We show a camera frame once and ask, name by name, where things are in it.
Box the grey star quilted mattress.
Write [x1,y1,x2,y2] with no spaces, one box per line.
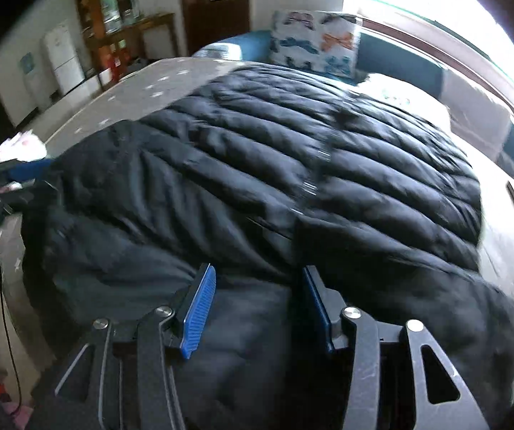
[0,56,514,413]

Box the green frame window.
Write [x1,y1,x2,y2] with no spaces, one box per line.
[360,0,514,99]

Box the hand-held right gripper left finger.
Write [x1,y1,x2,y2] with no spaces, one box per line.
[30,262,217,430]

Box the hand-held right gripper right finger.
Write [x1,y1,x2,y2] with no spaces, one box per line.
[302,265,490,430]

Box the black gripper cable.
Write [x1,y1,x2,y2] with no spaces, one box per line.
[0,242,22,406]

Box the butterfly print pillow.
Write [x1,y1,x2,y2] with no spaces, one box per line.
[268,10,362,79]

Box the pink tissue pack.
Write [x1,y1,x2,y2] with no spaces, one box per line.
[0,130,47,164]

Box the white butterfly pillow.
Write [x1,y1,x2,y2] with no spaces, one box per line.
[357,74,452,119]

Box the black down jacket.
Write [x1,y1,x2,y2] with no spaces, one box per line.
[19,63,514,430]

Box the white refrigerator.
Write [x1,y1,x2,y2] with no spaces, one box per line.
[43,20,85,97]

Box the grey pillow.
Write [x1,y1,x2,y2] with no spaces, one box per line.
[440,72,513,162]

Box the dark wooden door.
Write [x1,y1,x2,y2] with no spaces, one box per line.
[180,0,251,57]

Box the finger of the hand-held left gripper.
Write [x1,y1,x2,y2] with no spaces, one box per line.
[0,158,56,193]
[0,190,38,234]

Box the wooden glass cabinet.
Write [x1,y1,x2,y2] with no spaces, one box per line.
[75,0,139,50]

